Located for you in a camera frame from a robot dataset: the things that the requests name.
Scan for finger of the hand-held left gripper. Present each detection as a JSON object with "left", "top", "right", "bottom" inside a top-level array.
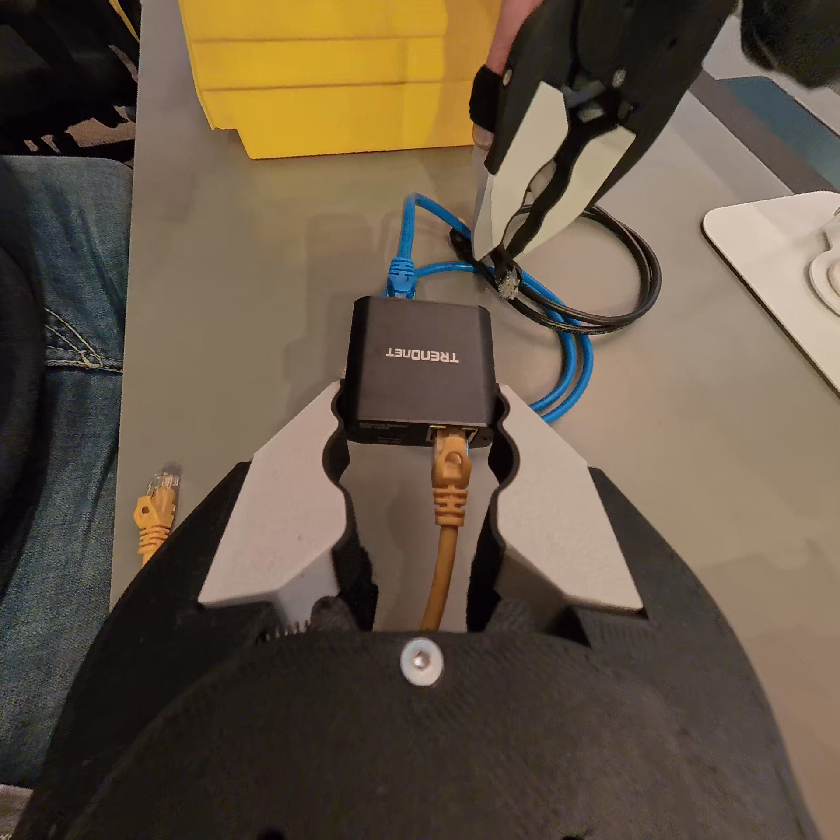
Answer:
[
  {"left": 472, "top": 80, "right": 584, "bottom": 263},
  {"left": 504, "top": 125, "right": 636, "bottom": 258}
]

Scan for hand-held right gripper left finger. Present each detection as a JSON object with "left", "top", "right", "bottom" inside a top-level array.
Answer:
[{"left": 197, "top": 382, "right": 361, "bottom": 624}]

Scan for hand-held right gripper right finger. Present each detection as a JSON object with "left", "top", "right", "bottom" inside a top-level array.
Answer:
[{"left": 484, "top": 384, "right": 645, "bottom": 632}]

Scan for black ethernet cable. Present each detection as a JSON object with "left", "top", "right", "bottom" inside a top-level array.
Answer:
[{"left": 448, "top": 205, "right": 662, "bottom": 336}]

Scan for black network switch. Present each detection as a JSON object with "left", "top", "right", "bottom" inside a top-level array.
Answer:
[{"left": 343, "top": 295, "right": 503, "bottom": 452}]

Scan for person's left hand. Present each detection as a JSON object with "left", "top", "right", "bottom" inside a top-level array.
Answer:
[{"left": 471, "top": 0, "right": 549, "bottom": 151}]

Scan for dark rounded object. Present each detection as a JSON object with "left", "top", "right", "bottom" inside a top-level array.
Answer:
[{"left": 740, "top": 0, "right": 840, "bottom": 89}]

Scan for white monitor stand base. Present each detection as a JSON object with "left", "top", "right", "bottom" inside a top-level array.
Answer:
[{"left": 701, "top": 190, "right": 840, "bottom": 400}]

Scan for yellow stacked plastic bins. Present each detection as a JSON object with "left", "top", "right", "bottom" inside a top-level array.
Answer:
[{"left": 177, "top": 0, "right": 506, "bottom": 160}]

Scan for person's blue jeans leg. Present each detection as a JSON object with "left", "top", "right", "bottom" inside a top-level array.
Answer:
[{"left": 0, "top": 154, "right": 135, "bottom": 788}]

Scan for orange ethernet cable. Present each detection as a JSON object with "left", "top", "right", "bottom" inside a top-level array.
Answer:
[{"left": 133, "top": 427, "right": 475, "bottom": 632}]

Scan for blue ethernet cable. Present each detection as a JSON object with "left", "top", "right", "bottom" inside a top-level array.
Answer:
[{"left": 384, "top": 192, "right": 595, "bottom": 424}]

